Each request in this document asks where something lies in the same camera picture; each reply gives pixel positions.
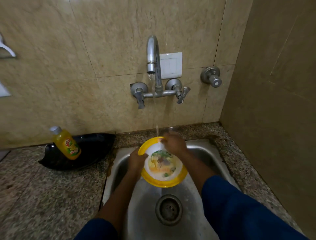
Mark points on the person's right hand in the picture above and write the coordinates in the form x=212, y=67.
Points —
x=175, y=143

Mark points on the person's left hand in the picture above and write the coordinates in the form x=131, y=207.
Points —
x=137, y=162

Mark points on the yellow rimmed plate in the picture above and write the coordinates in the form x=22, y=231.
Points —
x=163, y=183

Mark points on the person's left forearm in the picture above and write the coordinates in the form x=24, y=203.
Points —
x=111, y=210

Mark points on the yellow dish soap bottle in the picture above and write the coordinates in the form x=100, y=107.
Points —
x=66, y=144

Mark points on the black leaf-shaped tray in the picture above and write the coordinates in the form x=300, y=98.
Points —
x=98, y=147

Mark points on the stainless steel sink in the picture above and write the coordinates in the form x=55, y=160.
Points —
x=145, y=215

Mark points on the steel sink drain strainer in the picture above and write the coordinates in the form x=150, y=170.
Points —
x=169, y=210

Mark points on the grey drying mat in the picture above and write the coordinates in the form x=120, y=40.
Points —
x=3, y=154

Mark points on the white power socket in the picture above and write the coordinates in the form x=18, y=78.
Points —
x=3, y=90

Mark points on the white hanging peeler grater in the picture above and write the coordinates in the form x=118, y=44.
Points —
x=6, y=48

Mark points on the steel wall valve knob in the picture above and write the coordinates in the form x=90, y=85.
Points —
x=211, y=76

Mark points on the white switch plate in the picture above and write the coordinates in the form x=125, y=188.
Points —
x=172, y=65

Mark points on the steel wall faucet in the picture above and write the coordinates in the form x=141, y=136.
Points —
x=153, y=52

